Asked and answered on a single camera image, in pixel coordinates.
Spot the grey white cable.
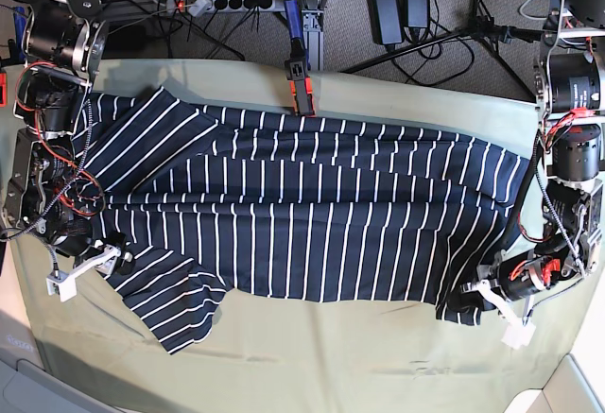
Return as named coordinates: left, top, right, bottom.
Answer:
left=518, top=0, right=554, bottom=20

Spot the blue orange centre clamp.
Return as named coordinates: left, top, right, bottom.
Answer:
left=284, top=0, right=316, bottom=116

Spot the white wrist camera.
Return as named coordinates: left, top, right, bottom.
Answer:
left=46, top=271, right=78, bottom=302
left=501, top=322, right=536, bottom=350

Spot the grey plastic bin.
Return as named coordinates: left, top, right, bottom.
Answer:
left=1, top=312, right=121, bottom=412

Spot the white power strip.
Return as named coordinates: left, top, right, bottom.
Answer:
left=164, top=0, right=285, bottom=18

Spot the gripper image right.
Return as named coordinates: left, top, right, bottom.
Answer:
left=443, top=251, right=534, bottom=333

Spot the blue orange left clamp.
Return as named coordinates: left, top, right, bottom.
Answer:
left=1, top=4, right=27, bottom=108

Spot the blue orange clamp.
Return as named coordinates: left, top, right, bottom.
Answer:
left=284, top=0, right=316, bottom=116
left=1, top=4, right=27, bottom=108

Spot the robot arm image left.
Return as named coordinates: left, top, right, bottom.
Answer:
left=1, top=0, right=134, bottom=287

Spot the light green table cloth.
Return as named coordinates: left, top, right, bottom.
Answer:
left=1, top=60, right=604, bottom=412

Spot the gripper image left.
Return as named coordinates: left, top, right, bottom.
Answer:
left=68, top=232, right=135, bottom=277

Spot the black tripod stand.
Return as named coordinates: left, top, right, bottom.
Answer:
left=342, top=0, right=544, bottom=101

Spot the black power adapter brick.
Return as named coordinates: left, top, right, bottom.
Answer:
left=368, top=0, right=403, bottom=45

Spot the navy white striped T-shirt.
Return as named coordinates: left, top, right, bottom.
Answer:
left=85, top=89, right=528, bottom=353

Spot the robot arm image right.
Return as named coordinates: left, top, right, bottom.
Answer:
left=437, top=0, right=604, bottom=346

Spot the aluminium frame post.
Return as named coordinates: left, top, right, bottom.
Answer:
left=298, top=0, right=327, bottom=71

